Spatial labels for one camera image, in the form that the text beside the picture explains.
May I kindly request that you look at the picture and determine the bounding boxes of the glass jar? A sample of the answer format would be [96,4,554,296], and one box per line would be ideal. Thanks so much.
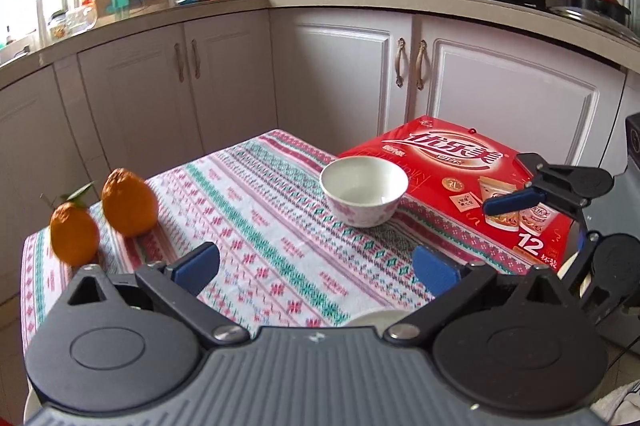
[48,8,69,40]

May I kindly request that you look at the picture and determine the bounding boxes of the red cardboard box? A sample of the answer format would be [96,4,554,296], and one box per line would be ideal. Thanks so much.
[337,116,576,277]

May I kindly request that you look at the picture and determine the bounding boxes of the kitchen countertop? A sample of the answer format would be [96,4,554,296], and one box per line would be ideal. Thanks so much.
[0,0,640,79]

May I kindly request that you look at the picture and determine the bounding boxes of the white cloth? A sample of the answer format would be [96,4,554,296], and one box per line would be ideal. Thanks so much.
[590,381,640,426]

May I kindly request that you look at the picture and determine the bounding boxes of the white kitchen cabinets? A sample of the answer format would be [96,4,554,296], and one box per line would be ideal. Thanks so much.
[0,8,632,301]

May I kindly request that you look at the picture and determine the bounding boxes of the white bowl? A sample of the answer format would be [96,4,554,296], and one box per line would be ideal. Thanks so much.
[320,157,410,228]

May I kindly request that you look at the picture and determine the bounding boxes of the patterned tablecloth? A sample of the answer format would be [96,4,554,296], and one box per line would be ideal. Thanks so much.
[20,129,506,348]

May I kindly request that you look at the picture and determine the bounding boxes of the glass pan lid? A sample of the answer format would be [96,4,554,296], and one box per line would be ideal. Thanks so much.
[547,6,640,47]

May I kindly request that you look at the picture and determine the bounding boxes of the pot with red lid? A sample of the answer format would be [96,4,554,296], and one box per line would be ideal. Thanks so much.
[562,0,632,27]

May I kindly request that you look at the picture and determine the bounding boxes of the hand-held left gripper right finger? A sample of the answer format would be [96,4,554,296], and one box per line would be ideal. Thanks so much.
[382,245,581,348]

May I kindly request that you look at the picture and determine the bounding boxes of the orange with leaf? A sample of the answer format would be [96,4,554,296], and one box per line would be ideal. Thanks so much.
[41,182,101,267]

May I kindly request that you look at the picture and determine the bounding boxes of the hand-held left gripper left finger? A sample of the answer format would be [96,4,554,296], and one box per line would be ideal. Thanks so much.
[50,242,251,350]

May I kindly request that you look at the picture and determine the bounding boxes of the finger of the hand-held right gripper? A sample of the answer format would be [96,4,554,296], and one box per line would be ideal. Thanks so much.
[482,152,576,219]
[562,230,604,303]

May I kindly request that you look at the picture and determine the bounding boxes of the white plate with fruit print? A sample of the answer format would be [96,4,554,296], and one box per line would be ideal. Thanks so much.
[345,310,417,330]

